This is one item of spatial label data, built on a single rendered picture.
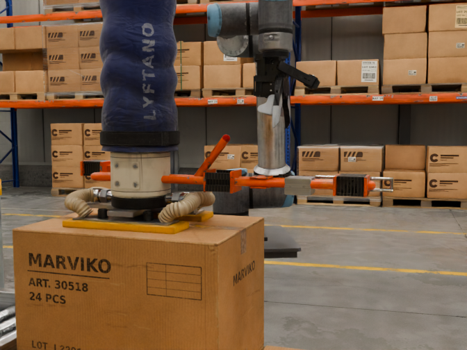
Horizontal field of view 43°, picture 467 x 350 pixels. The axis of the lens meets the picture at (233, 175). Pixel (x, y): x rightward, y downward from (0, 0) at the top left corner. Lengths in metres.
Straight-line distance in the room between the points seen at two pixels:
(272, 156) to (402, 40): 6.51
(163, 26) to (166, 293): 0.71
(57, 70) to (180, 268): 8.82
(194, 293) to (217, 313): 0.07
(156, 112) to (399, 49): 7.27
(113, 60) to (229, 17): 0.34
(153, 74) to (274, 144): 0.84
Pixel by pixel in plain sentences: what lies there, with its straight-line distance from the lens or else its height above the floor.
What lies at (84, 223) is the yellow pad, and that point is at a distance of 1.65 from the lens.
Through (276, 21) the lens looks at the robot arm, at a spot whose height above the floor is 1.49.
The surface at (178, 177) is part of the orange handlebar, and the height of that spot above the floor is 1.08.
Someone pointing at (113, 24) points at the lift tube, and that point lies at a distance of 1.64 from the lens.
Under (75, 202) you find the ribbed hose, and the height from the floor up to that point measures 1.01.
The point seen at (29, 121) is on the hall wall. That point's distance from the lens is 12.08.
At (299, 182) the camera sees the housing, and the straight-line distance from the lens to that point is 1.52.
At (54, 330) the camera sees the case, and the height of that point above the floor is 0.68.
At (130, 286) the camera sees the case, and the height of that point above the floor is 0.82.
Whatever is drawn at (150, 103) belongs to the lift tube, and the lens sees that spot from 1.60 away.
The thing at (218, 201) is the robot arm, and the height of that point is 0.91.
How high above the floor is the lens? 1.23
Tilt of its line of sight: 5 degrees down
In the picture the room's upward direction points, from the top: straight up
